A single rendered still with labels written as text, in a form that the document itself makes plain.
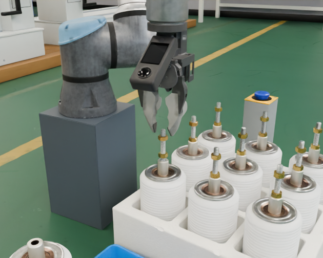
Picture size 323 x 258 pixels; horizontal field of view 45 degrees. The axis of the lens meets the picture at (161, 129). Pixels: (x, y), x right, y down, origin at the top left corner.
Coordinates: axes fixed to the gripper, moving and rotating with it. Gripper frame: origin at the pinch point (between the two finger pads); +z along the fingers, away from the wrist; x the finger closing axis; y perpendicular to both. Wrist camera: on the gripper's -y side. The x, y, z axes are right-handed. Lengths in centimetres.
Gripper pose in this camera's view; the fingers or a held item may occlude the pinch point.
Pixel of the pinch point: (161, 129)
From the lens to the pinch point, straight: 76.0
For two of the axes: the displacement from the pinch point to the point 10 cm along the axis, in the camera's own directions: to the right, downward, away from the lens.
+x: -8.9, -1.8, 4.3
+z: 0.0, 9.3, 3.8
